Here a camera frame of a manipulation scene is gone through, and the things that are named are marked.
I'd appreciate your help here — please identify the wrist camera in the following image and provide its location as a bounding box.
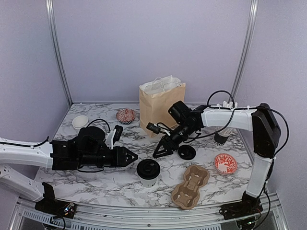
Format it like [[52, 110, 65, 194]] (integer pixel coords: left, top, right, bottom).
[[105, 125, 123, 150], [146, 122, 172, 136]]

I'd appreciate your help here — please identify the right arm base board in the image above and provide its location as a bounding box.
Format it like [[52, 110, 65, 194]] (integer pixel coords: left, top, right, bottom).
[[219, 201, 263, 220]]

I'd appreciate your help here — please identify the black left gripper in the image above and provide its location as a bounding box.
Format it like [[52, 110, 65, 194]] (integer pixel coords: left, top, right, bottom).
[[79, 146, 139, 168]]

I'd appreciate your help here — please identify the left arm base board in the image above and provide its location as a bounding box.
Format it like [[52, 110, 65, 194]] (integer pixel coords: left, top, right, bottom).
[[35, 199, 76, 219]]

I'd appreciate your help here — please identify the stack of white cups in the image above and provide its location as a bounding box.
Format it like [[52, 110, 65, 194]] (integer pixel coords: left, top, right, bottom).
[[72, 115, 89, 130]]

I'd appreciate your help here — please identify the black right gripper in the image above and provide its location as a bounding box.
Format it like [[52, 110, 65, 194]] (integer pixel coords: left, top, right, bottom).
[[153, 122, 198, 158]]

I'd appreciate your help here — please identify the red patterned bowl left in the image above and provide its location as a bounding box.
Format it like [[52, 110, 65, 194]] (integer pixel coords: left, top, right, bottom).
[[116, 108, 136, 125]]

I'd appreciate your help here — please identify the brown cardboard cup carrier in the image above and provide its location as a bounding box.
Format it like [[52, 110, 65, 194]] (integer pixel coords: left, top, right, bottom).
[[171, 165, 210, 210]]

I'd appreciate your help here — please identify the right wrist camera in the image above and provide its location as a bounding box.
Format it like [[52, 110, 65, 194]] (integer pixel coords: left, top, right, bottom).
[[146, 122, 172, 136]]

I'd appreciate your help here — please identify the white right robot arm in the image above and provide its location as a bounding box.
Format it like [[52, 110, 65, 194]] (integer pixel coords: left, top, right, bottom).
[[153, 101, 281, 215]]

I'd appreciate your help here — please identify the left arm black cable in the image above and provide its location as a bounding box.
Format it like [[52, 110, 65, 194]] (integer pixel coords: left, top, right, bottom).
[[0, 118, 111, 173]]

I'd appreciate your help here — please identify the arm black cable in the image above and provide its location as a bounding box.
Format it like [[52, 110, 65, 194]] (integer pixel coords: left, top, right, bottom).
[[187, 90, 290, 159], [0, 118, 111, 173]]

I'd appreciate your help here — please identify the black cup holding straws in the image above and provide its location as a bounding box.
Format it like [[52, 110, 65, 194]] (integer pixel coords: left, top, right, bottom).
[[213, 133, 229, 146]]

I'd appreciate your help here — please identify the stack of black lids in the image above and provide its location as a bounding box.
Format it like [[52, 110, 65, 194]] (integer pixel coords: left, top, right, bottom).
[[178, 145, 196, 160]]

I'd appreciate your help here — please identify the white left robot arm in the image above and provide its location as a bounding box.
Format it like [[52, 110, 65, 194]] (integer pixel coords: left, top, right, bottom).
[[0, 126, 138, 213]]

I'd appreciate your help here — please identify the brown paper takeout bag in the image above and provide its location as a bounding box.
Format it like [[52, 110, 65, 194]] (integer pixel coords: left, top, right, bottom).
[[139, 75, 186, 138]]

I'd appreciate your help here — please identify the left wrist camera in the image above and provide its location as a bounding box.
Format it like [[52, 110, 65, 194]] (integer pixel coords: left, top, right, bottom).
[[105, 125, 123, 150]]

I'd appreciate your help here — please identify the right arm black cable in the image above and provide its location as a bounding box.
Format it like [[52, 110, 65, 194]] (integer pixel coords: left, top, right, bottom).
[[187, 90, 290, 159]]

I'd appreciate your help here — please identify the red floral bowl right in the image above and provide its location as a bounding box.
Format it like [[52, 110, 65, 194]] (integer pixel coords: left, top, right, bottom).
[[214, 153, 237, 175]]

